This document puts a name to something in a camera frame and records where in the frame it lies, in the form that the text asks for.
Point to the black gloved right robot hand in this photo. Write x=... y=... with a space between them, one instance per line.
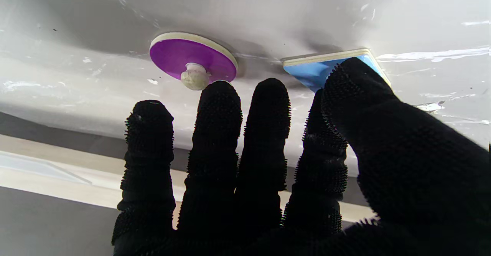
x=402 y=171

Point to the blue diamond puzzle piece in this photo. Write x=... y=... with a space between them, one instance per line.
x=310 y=75

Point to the purple circle puzzle piece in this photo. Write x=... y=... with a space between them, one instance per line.
x=180 y=56

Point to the light wooden shelf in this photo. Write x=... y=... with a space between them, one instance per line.
x=57 y=187

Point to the pale blue flat sheet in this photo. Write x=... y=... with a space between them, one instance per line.
x=34 y=167

